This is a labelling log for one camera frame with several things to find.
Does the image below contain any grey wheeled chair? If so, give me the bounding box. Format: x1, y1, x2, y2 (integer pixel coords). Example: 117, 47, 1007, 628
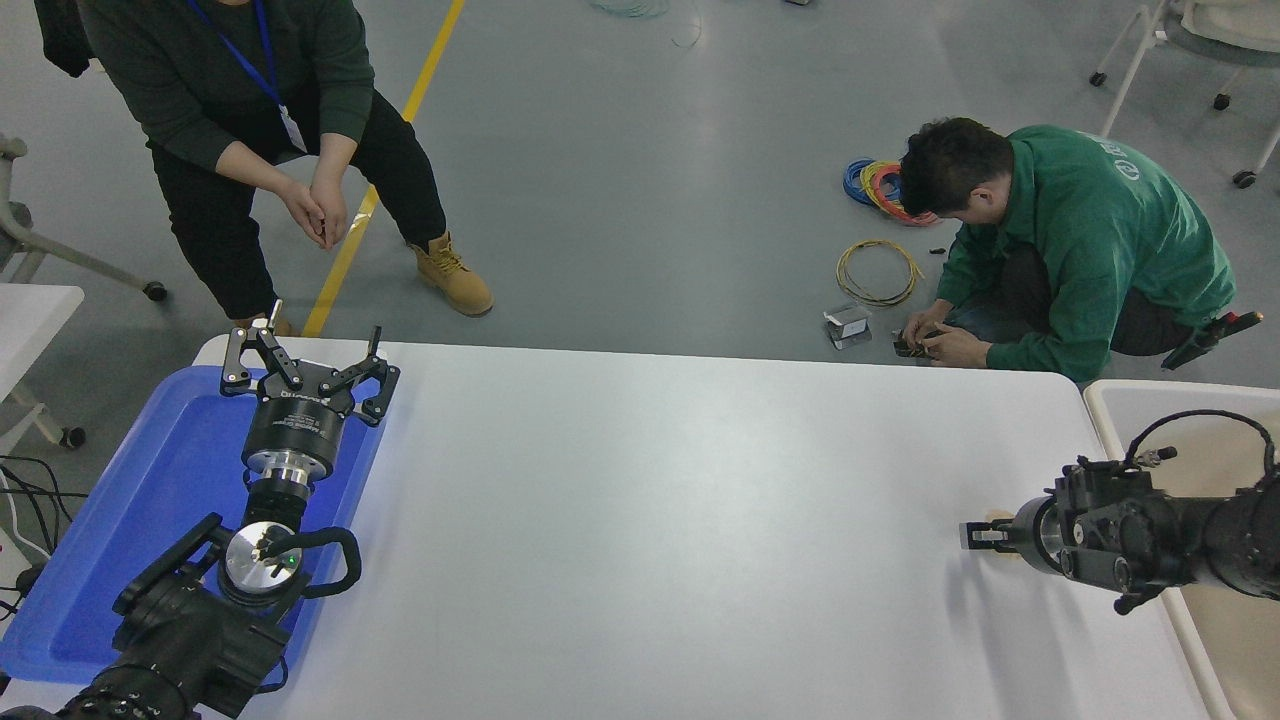
0, 133, 169, 303

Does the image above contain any thin yellow cable coil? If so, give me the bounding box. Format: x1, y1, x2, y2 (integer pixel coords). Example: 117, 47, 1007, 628
836, 239, 925, 308

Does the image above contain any white frame wheeled chair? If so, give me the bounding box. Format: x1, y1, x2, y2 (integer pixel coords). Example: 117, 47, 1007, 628
1089, 0, 1280, 189

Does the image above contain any small silver metal box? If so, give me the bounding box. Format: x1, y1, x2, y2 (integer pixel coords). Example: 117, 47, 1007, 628
823, 303, 873, 351

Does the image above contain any person's left hand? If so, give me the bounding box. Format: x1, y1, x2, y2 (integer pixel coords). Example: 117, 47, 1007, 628
925, 327, 993, 369
312, 163, 348, 246

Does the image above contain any red cable coil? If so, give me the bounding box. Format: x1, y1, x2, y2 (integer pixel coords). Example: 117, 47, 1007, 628
860, 162, 941, 227

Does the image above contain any red black hand tool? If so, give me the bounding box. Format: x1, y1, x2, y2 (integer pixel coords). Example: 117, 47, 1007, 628
1162, 311, 1264, 371

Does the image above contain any white side table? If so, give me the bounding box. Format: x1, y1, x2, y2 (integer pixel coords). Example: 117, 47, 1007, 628
0, 284, 86, 449

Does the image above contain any person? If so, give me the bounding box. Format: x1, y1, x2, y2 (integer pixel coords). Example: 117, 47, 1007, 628
75, 0, 495, 338
897, 117, 1238, 384

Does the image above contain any blue cable coil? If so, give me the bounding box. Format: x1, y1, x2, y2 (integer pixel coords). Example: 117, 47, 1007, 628
843, 158, 904, 208

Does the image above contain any black cloth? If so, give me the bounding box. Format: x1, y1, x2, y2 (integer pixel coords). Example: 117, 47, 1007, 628
33, 0, 93, 78

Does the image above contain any person's right hand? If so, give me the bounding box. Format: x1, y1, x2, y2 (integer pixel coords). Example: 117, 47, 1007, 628
275, 178, 329, 251
903, 300, 956, 343

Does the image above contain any black cable bundle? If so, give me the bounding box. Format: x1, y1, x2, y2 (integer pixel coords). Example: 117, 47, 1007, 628
0, 455, 89, 621

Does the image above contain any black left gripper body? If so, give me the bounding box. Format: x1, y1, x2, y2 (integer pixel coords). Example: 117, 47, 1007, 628
243, 375, 354, 475

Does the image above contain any blue plastic tray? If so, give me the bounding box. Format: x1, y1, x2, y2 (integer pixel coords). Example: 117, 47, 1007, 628
0, 365, 389, 686

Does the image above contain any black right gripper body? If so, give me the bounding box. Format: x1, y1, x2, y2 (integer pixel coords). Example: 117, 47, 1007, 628
1008, 497, 1049, 573

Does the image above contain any large pale bin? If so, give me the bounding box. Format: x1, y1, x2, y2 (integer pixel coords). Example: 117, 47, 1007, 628
1083, 379, 1280, 720

